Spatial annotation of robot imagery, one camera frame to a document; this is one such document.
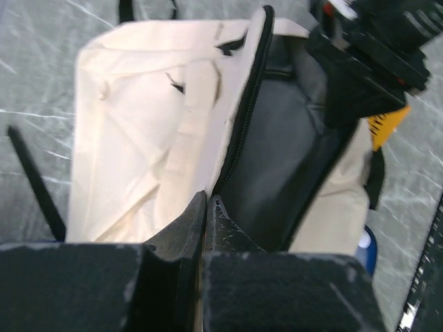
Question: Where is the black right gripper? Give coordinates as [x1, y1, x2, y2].
[307, 1, 442, 127]

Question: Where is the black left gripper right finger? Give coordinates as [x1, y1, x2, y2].
[204, 197, 385, 331]

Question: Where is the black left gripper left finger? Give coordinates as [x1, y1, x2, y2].
[1, 192, 206, 331]

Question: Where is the orange treehouse book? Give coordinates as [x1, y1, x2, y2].
[368, 105, 410, 152]

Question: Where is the beige canvas backpack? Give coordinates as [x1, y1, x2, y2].
[7, 0, 386, 253]

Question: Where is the blue shark pencil case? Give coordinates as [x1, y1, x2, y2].
[355, 226, 378, 276]

